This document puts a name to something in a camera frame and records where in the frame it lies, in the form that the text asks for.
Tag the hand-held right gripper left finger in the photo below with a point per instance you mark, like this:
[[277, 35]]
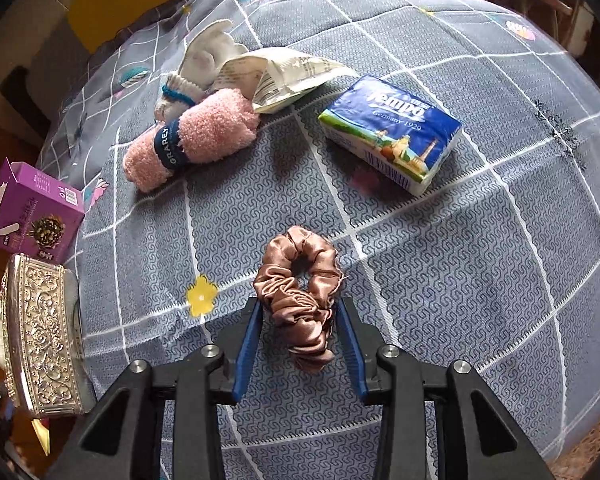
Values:
[[247, 350]]

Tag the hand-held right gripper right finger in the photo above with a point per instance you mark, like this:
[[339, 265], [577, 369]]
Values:
[[352, 350]]

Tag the pink satin scrunchie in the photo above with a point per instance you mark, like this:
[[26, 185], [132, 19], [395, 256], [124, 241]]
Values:
[[300, 310]]

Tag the ornate gold tissue box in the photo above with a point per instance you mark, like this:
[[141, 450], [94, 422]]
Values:
[[40, 335]]

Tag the blue tissue packet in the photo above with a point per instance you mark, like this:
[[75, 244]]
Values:
[[390, 130]]

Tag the pink towel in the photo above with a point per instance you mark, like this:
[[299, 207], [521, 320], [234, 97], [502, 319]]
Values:
[[205, 130]]

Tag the gold tin box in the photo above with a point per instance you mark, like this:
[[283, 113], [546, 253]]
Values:
[[40, 435]]

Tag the white printed paper packet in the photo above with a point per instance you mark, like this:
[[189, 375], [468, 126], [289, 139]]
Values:
[[275, 77]]

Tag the white socks with blue band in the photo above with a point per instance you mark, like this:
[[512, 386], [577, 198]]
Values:
[[205, 55]]

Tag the grey checked quilt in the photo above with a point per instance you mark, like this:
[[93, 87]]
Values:
[[430, 285]]

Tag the purple cardboard box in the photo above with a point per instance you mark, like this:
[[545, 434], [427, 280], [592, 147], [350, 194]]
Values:
[[40, 220]]

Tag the grey yellow blue headboard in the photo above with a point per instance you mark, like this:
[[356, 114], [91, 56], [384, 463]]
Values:
[[125, 10]]

